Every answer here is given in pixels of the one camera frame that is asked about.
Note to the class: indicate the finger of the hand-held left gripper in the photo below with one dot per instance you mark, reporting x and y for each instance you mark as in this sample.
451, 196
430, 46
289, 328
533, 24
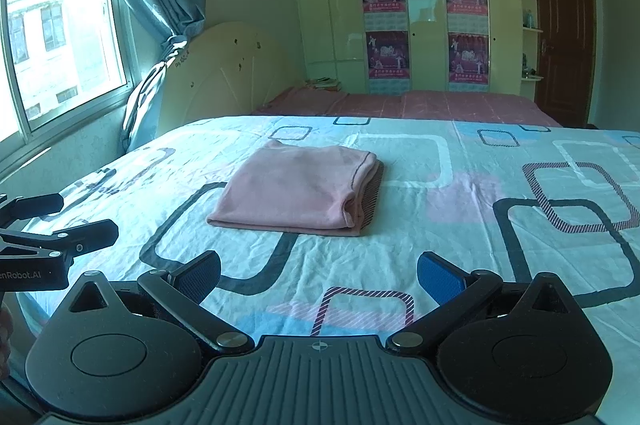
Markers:
35, 206
85, 237

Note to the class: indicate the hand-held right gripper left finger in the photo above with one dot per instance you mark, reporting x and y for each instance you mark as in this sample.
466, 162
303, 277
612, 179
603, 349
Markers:
197, 275

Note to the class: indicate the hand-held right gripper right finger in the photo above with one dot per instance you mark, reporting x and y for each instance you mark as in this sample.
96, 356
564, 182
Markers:
440, 277

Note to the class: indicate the pink shirt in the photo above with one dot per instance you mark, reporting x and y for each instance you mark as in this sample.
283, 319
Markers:
295, 190

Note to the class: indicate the person's left hand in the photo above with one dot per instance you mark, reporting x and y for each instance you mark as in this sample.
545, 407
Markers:
4, 340

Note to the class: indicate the patterned light blue bed sheet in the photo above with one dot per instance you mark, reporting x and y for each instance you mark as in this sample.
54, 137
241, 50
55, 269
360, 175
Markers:
450, 185

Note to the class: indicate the pink bed sheet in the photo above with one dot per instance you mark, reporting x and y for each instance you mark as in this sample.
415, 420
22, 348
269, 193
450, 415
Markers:
425, 105

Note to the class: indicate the window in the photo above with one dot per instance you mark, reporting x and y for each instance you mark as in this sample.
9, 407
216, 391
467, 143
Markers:
60, 30

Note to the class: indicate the cream bed headboard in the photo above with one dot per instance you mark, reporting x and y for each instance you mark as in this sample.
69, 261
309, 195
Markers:
225, 75

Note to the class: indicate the stack of books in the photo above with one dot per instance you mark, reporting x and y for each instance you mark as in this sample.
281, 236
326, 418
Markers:
322, 84

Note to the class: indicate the cream corner shelf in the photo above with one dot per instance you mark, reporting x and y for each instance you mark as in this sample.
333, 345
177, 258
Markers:
531, 29

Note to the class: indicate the brown wooden door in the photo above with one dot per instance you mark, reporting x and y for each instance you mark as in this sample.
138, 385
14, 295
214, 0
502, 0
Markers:
565, 35

